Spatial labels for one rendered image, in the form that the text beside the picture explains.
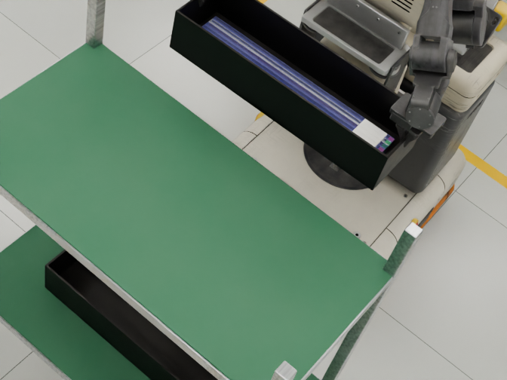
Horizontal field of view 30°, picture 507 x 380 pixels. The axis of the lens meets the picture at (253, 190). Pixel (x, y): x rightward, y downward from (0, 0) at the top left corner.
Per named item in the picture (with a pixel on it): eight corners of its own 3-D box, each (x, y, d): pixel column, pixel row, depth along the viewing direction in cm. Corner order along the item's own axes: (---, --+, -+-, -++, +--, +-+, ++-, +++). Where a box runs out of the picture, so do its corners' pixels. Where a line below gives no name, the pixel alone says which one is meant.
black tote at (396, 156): (412, 148, 211) (429, 114, 203) (372, 191, 202) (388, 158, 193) (216, 13, 226) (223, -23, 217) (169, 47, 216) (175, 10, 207)
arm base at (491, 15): (504, 16, 213) (459, -11, 216) (499, 14, 206) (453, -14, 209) (482, 49, 216) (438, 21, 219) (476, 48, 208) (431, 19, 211)
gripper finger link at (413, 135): (406, 160, 198) (420, 130, 190) (378, 141, 200) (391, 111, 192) (422, 142, 202) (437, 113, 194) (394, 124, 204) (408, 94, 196)
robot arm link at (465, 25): (482, 7, 208) (458, 5, 210) (474, 4, 199) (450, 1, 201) (476, 49, 210) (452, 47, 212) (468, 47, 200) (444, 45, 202)
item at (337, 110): (390, 148, 208) (394, 139, 206) (373, 166, 204) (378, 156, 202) (213, 26, 221) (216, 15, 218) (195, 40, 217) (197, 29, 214)
